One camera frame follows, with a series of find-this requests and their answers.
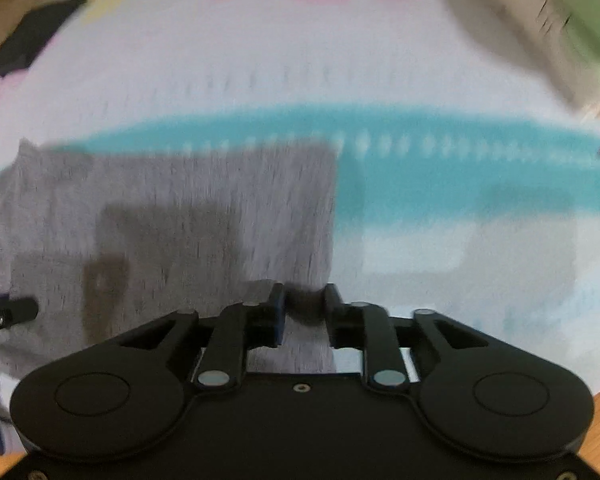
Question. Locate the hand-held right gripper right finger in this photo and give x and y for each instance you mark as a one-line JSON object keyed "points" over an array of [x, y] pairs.
{"points": [[331, 315]]}

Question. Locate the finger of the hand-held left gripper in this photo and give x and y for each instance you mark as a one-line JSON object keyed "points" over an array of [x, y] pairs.
{"points": [[15, 310]]}

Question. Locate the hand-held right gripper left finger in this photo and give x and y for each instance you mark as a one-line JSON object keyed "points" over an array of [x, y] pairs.
{"points": [[278, 315]]}

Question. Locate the grey pants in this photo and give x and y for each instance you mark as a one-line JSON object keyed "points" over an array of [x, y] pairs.
{"points": [[180, 240]]}

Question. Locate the floral bed sheet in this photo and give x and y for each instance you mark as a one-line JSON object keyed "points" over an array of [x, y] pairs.
{"points": [[380, 135]]}

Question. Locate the black cloth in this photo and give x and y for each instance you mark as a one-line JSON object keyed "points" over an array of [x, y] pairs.
{"points": [[32, 37]]}

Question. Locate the cream leaf-print folded quilt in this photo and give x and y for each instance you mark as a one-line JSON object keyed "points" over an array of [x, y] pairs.
{"points": [[555, 25]]}

